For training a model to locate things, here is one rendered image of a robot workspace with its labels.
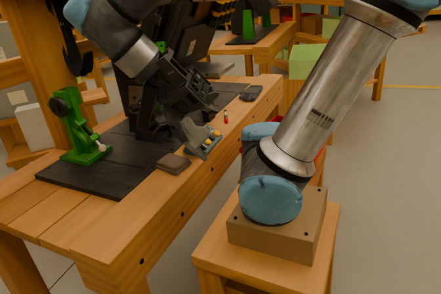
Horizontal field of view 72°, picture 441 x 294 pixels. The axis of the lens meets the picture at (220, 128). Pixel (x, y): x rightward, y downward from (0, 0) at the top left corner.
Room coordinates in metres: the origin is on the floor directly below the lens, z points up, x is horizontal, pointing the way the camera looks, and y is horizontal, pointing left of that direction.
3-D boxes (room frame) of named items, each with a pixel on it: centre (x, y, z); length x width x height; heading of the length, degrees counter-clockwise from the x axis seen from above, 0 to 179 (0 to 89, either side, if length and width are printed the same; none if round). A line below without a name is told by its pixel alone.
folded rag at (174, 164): (0.90, 0.17, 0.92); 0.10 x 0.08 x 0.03; 52
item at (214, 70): (1.36, 0.12, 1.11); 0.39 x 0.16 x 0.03; 62
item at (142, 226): (1.21, 0.00, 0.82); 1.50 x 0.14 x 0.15; 152
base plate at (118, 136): (1.34, 0.24, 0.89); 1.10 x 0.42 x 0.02; 152
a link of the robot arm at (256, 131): (0.62, -0.10, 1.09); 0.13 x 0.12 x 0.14; 171
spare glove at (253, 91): (1.53, -0.17, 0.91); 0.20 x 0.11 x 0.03; 155
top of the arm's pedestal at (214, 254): (0.62, -0.11, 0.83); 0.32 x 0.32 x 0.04; 62
